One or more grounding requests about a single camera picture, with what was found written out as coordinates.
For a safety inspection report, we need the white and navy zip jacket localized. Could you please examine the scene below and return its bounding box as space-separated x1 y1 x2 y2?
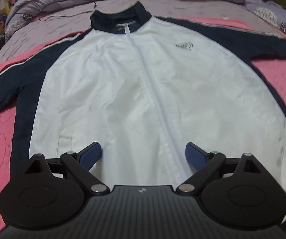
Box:
0 3 286 192

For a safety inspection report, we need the purple patterned pillow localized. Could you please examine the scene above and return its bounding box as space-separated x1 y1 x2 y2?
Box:
244 0 286 34

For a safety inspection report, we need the lilac bed sheet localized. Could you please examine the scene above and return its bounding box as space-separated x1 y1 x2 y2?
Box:
0 0 284 63

